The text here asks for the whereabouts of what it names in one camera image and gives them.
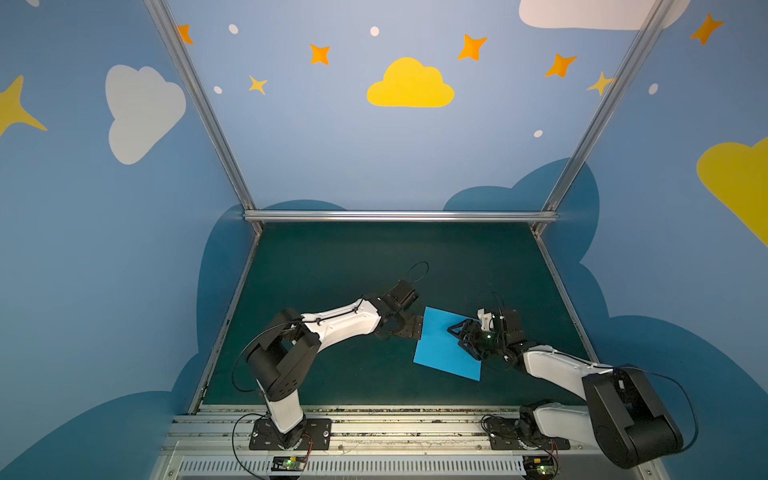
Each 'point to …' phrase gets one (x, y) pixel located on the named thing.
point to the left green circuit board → (288, 463)
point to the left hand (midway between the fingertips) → (411, 330)
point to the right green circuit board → (538, 465)
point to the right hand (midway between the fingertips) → (454, 334)
